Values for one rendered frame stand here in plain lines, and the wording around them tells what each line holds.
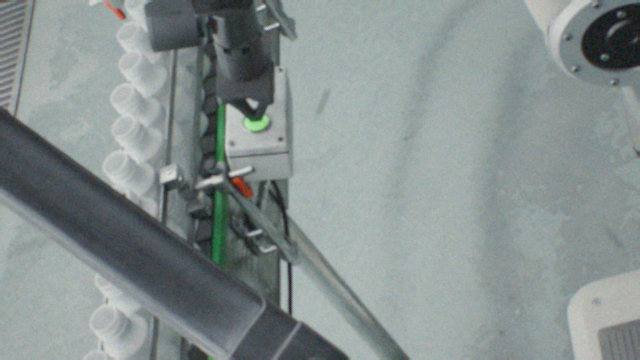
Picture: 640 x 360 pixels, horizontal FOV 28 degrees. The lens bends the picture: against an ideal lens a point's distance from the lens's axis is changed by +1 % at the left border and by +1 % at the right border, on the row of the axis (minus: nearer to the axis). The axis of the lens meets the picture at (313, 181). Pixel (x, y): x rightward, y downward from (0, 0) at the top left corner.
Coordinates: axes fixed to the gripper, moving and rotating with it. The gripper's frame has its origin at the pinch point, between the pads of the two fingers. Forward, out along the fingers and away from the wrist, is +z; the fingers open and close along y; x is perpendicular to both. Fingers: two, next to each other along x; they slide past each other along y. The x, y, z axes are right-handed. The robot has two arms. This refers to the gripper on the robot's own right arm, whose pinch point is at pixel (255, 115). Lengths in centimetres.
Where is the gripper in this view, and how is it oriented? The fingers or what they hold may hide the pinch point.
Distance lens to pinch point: 162.0
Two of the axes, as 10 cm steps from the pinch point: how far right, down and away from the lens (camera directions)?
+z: 1.2, 6.3, 7.7
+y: 0.2, 7.7, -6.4
